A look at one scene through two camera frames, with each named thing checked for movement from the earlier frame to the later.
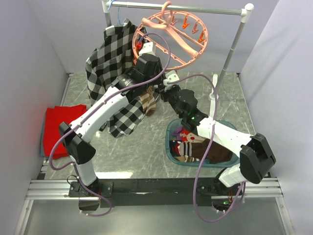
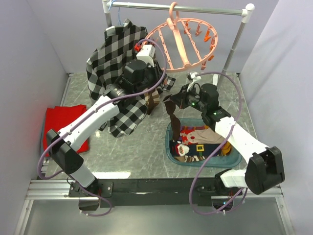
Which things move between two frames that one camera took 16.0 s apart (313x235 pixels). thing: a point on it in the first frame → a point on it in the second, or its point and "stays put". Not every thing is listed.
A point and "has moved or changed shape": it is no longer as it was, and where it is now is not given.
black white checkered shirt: (112, 56) stays put
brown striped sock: (151, 107) has moved or changed shape
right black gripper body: (170, 95) → (193, 101)
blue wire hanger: (118, 17) stays put
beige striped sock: (144, 98) has moved or changed shape
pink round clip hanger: (181, 39) has moved or changed shape
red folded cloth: (52, 129) stays put
